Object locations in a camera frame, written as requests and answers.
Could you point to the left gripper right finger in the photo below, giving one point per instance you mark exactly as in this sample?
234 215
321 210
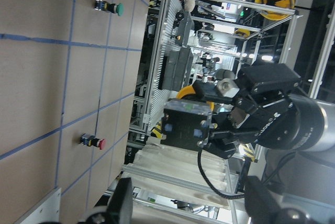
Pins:
259 203

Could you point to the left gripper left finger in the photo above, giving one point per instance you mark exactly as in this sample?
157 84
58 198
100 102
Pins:
120 207

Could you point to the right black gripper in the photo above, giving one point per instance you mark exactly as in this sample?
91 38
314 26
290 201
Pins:
260 120

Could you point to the red push button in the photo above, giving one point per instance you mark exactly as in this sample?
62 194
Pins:
92 141

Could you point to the green push button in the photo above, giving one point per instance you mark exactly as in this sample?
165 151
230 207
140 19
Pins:
105 6

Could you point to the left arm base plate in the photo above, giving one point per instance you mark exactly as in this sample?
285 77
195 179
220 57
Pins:
46 210

